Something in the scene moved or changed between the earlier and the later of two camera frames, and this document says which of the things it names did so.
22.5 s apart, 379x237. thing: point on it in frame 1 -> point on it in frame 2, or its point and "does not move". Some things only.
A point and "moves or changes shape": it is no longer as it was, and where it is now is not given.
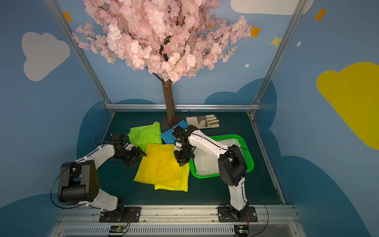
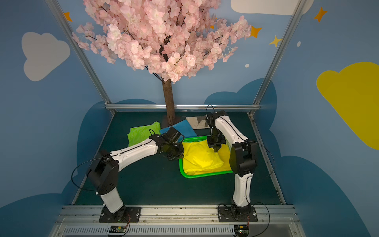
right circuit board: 241,230 does not move
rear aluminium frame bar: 184,106 does not move
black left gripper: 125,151 -> 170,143
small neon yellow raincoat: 184,170 -> 199,158
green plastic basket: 243,141 moves or changes shape
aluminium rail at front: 273,221 does not move
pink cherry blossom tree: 172,39 does not move
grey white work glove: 201,122 does not move
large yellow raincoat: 159,165 -> 199,158
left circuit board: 117,229 does not move
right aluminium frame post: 299,7 does not move
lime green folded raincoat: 140,136 does not move
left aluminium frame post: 79,49 does not move
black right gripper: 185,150 -> 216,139
